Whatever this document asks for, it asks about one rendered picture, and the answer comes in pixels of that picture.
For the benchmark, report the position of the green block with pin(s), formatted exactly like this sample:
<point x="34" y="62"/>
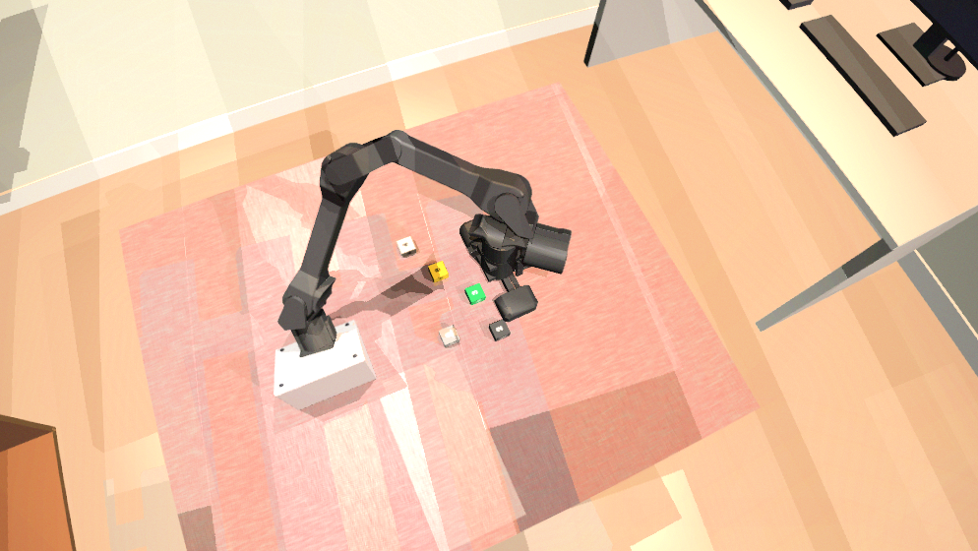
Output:
<point x="475" y="294"/>

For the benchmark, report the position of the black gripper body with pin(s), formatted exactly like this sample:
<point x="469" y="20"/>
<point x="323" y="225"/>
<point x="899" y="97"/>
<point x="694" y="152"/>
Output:
<point x="519" y="300"/>

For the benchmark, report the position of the beige digit block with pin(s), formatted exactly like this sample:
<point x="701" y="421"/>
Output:
<point x="449" y="336"/>

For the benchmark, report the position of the yellow block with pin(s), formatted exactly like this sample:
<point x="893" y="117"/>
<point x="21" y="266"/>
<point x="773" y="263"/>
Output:
<point x="438" y="271"/>

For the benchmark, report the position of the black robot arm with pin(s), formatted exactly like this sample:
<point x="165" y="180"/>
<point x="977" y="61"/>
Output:
<point x="504" y="195"/>

